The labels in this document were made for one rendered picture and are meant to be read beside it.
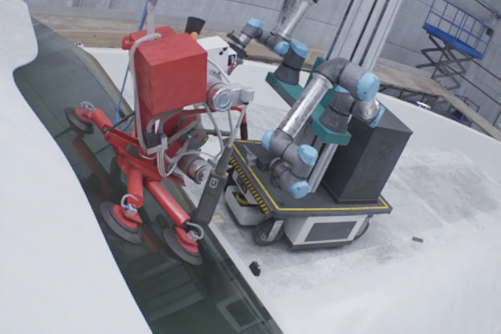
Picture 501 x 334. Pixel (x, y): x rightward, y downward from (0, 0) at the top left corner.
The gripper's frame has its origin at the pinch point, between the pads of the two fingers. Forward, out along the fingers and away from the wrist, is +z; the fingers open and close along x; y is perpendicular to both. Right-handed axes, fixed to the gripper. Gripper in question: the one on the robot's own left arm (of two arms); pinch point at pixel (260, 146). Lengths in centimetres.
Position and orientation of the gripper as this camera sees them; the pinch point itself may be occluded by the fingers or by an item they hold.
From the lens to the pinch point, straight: 207.6
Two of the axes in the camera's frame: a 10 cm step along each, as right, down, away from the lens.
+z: -5.0, -5.6, 6.5
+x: -8.6, 2.4, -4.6
